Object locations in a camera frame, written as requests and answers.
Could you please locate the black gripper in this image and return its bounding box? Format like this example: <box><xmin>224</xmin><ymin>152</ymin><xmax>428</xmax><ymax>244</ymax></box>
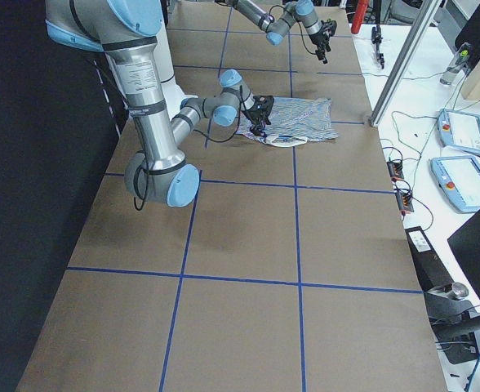
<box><xmin>244</xmin><ymin>96</ymin><xmax>274</xmax><ymax>138</ymax></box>
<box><xmin>310</xmin><ymin>19</ymin><xmax>337</xmax><ymax>64</ymax></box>

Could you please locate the striped polo shirt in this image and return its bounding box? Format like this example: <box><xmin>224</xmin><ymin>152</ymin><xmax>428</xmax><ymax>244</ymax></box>
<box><xmin>237</xmin><ymin>97</ymin><xmax>339</xmax><ymax>148</ymax></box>

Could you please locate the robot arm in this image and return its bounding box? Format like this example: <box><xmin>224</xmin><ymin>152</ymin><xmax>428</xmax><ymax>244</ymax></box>
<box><xmin>45</xmin><ymin>1</ymin><xmax>274</xmax><ymax>207</ymax></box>
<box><xmin>216</xmin><ymin>0</ymin><xmax>337</xmax><ymax>64</ymax></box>

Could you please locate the black folded tripod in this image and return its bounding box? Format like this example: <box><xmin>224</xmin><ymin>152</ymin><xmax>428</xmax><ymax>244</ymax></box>
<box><xmin>371</xmin><ymin>0</ymin><xmax>385</xmax><ymax>69</ymax></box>

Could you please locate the red cylinder object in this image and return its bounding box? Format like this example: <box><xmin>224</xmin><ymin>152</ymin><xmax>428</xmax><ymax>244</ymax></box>
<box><xmin>350</xmin><ymin>0</ymin><xmax>369</xmax><ymax>34</ymax></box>

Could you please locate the clear water bottle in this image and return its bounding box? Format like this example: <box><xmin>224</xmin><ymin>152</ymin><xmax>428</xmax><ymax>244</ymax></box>
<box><xmin>439</xmin><ymin>42</ymin><xmax>473</xmax><ymax>86</ymax></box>

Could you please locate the orange connector block upper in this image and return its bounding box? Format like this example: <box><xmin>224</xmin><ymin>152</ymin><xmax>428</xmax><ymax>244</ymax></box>
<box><xmin>386</xmin><ymin>160</ymin><xmax>404</xmax><ymax>181</ymax></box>

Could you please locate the orange connector block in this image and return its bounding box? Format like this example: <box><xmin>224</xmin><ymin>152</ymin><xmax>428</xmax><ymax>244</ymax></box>
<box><xmin>395</xmin><ymin>189</ymin><xmax>414</xmax><ymax>216</ymax></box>
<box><xmin>386</xmin><ymin>160</ymin><xmax>404</xmax><ymax>181</ymax></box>

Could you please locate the orange connector block lower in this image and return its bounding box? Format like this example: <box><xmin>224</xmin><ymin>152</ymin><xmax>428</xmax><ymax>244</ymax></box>
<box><xmin>395</xmin><ymin>189</ymin><xmax>414</xmax><ymax>216</ymax></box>

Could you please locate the upper teach pendant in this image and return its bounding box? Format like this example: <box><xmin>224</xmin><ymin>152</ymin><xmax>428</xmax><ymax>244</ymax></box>
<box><xmin>437</xmin><ymin>109</ymin><xmax>480</xmax><ymax>157</ymax></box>

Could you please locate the teach pendant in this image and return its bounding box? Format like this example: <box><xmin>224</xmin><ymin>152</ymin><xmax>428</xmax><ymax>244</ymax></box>
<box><xmin>437</xmin><ymin>109</ymin><xmax>480</xmax><ymax>157</ymax></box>
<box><xmin>429</xmin><ymin>155</ymin><xmax>480</xmax><ymax>213</ymax></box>

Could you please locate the lower teach pendant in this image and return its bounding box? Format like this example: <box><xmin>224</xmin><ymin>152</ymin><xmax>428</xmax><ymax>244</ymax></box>
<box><xmin>429</xmin><ymin>155</ymin><xmax>480</xmax><ymax>213</ymax></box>

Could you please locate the black box with label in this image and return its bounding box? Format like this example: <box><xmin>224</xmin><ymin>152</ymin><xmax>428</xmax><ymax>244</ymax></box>
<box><xmin>405</xmin><ymin>226</ymin><xmax>453</xmax><ymax>292</ymax></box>

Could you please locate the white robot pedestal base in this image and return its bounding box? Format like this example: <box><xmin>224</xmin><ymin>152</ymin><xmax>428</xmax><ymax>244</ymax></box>
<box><xmin>153</xmin><ymin>24</ymin><xmax>200</xmax><ymax>136</ymax></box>

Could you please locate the aluminium frame post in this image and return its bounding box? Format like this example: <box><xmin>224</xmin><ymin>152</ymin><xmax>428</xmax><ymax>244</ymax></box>
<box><xmin>369</xmin><ymin>0</ymin><xmax>441</xmax><ymax>127</ymax></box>

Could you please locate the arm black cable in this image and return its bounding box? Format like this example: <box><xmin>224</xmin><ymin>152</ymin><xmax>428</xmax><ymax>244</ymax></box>
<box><xmin>131</xmin><ymin>85</ymin><xmax>257</xmax><ymax>212</ymax></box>

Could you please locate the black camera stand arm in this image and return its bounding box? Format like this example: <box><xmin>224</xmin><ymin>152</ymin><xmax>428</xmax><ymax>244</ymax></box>
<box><xmin>424</xmin><ymin>283</ymin><xmax>480</xmax><ymax>365</ymax></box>

